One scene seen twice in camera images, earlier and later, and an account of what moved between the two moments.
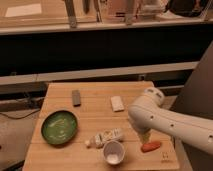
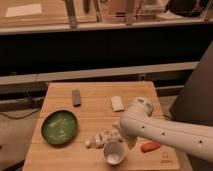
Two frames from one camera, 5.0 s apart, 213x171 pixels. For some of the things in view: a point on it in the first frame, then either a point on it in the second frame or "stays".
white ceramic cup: x=114 y=152 stays
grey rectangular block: x=76 y=99 stays
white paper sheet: x=32 y=9 stays
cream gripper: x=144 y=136 to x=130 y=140
